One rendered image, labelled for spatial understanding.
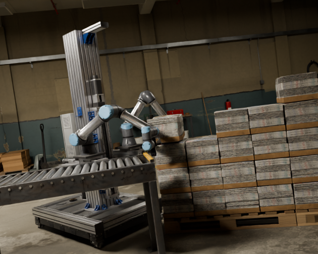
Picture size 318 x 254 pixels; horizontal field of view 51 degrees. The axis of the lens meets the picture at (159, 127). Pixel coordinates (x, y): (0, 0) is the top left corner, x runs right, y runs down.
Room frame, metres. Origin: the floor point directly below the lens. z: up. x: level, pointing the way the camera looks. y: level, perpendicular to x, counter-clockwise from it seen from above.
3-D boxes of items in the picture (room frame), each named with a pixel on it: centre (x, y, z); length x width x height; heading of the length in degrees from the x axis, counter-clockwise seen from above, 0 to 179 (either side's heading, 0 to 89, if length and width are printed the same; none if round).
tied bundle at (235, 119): (3.10, -0.67, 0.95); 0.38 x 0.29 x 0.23; 168
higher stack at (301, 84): (2.99, -1.24, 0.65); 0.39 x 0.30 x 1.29; 169
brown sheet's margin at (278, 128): (3.04, -0.96, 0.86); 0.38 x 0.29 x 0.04; 169
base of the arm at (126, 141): (3.50, 0.33, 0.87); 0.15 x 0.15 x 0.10
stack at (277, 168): (3.13, -0.53, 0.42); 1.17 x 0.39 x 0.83; 79
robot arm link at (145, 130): (2.75, 0.10, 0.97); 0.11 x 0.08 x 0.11; 155
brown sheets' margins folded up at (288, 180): (3.13, -0.53, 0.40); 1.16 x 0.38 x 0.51; 79
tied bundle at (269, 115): (3.04, -0.95, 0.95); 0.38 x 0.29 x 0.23; 169
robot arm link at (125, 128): (3.50, 0.33, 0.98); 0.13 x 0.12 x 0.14; 13
